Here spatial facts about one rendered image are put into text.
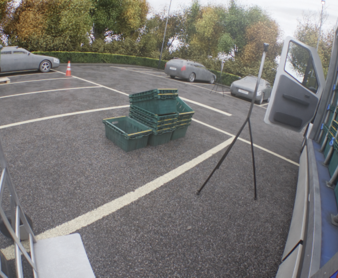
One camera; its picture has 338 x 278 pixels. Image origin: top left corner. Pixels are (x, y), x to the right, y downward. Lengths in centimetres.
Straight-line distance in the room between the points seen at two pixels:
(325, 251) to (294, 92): 321
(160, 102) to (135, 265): 183
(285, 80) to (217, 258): 310
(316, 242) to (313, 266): 14
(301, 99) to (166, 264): 342
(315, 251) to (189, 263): 81
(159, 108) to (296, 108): 262
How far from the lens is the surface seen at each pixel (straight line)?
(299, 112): 393
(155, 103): 239
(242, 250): 156
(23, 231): 138
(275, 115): 367
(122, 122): 283
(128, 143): 228
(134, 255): 131
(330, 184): 152
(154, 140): 251
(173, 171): 209
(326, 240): 97
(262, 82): 1148
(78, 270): 127
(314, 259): 83
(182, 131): 298
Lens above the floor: 113
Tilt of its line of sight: 23 degrees down
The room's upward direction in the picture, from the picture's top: 11 degrees clockwise
